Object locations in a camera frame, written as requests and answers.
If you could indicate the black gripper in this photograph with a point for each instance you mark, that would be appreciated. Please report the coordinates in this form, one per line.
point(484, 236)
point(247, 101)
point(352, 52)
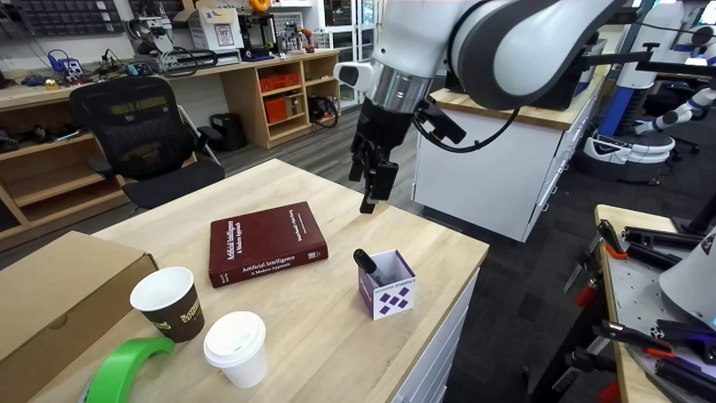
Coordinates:
point(381, 133)

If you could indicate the silver black Sharpie marker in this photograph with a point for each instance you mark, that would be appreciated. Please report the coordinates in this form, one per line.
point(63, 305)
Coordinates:
point(365, 260)

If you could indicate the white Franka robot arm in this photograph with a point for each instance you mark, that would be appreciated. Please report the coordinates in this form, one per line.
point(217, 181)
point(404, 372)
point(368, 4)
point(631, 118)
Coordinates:
point(521, 46)

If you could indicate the purple white open box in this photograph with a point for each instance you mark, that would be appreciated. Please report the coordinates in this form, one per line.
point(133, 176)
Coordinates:
point(391, 298)

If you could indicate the white box device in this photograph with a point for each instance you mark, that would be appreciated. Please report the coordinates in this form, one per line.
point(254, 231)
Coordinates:
point(216, 30)

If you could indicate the brown cardboard box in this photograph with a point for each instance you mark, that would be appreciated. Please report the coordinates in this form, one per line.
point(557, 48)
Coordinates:
point(58, 298)

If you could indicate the orange storage bin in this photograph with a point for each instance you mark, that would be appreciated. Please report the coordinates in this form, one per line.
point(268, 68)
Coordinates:
point(277, 81)
point(281, 109)

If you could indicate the dark red hardcover book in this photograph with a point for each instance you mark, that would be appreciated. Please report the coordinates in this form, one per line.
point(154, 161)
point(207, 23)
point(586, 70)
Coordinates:
point(268, 242)

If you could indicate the white counter wooden top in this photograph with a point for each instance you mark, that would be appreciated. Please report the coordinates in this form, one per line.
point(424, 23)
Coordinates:
point(492, 188)

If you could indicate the wooden cubby workbench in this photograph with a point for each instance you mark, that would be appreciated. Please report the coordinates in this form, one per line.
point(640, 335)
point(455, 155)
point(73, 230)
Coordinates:
point(243, 105)

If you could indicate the black floor bin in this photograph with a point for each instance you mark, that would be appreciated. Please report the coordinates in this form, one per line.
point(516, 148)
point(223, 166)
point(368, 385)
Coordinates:
point(227, 130)

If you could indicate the black coffee machine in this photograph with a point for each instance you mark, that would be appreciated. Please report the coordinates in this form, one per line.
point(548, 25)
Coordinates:
point(258, 36)

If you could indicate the white lidded paper cup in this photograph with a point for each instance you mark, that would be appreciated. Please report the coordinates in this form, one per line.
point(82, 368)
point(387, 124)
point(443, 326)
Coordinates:
point(237, 350)

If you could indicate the black mesh office chair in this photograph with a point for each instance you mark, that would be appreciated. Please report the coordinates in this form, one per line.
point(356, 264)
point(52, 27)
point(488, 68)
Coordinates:
point(142, 126)

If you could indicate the brown paper cup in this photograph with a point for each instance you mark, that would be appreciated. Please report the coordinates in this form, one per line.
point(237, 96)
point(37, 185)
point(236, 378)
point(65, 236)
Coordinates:
point(170, 310)

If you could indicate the blue white mobile robot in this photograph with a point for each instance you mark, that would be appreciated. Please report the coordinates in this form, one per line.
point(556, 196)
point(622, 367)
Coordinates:
point(626, 146)

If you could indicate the black orange bar clamp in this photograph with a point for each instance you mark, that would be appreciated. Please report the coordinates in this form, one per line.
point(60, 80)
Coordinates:
point(640, 247)
point(640, 338)

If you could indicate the wooden side table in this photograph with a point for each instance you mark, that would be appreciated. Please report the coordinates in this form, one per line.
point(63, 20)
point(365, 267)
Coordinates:
point(622, 298)

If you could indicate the green tape roll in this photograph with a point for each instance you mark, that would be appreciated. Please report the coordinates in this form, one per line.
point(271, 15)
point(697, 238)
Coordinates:
point(124, 371)

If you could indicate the low wooden shelf unit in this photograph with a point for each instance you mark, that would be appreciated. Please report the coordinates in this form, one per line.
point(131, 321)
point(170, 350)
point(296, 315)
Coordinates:
point(52, 192)

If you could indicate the white conical cover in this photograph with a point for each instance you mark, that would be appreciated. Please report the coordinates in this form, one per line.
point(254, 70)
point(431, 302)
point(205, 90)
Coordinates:
point(694, 282)

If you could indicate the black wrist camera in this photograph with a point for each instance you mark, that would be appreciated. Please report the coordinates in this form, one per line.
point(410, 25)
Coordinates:
point(442, 126)

